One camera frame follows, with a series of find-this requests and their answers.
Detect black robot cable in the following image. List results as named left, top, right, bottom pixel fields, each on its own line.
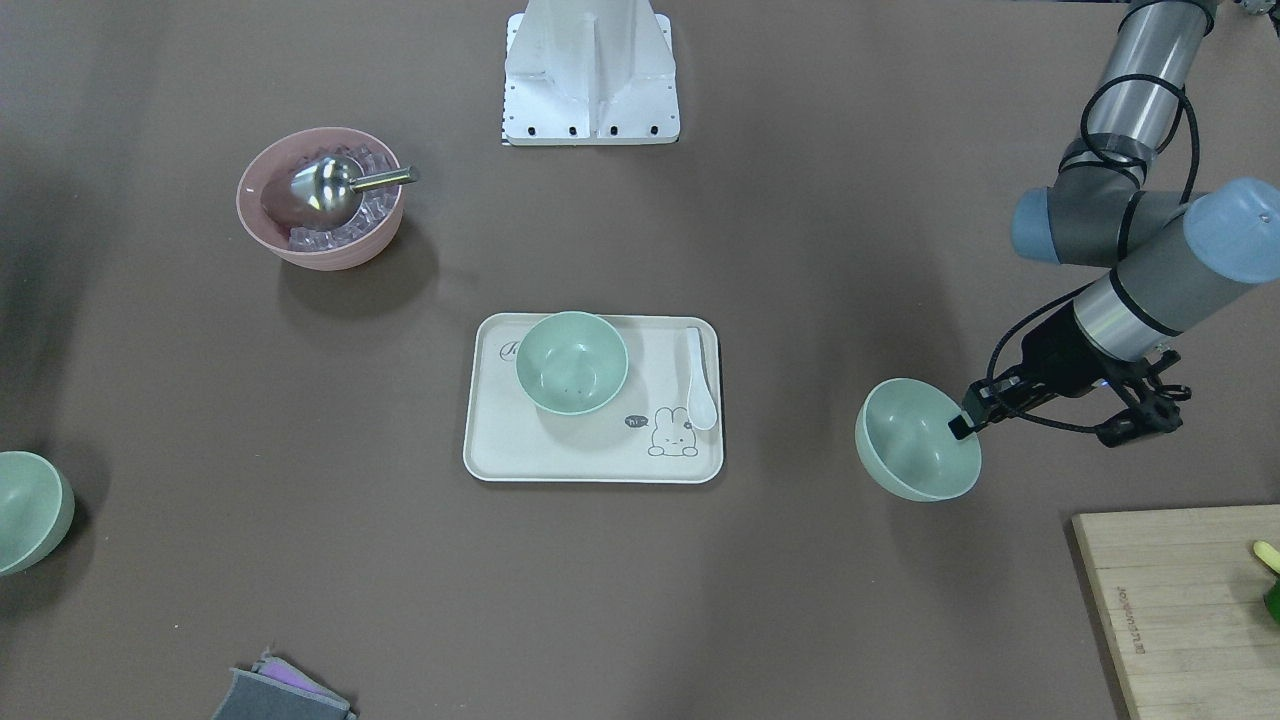
left=986, top=73, right=1201, bottom=433

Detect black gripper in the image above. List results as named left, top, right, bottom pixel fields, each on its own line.
left=948, top=316, right=1192, bottom=448

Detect green bowl on tray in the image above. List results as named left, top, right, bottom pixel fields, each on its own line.
left=515, top=311, right=630, bottom=416

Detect metal scoop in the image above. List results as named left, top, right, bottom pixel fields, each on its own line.
left=278, top=154, right=419, bottom=231

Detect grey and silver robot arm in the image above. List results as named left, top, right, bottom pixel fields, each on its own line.
left=948, top=1, right=1277, bottom=447

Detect white ceramic spoon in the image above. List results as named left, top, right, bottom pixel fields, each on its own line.
left=684, top=325, right=719, bottom=430

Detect green bowl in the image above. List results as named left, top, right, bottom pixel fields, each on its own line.
left=515, top=311, right=630, bottom=416
left=854, top=378, right=982, bottom=503
left=1, top=451, right=76, bottom=577

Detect pink bowl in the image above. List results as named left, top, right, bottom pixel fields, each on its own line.
left=236, top=126, right=406, bottom=272

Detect grey and purple cloth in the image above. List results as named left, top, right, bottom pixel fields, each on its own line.
left=212, top=652, right=358, bottom=719

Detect green and yellow object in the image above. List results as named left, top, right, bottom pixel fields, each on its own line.
left=1253, top=541, right=1280, bottom=623

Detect cream rabbit tray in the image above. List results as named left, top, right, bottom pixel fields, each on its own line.
left=462, top=313, right=724, bottom=484

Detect clear ice cubes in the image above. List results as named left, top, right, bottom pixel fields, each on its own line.
left=276, top=143, right=399, bottom=252

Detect wooden cutting board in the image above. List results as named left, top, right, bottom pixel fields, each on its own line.
left=1071, top=503, right=1279, bottom=719

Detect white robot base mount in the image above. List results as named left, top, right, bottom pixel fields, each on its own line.
left=500, top=1, right=681, bottom=147

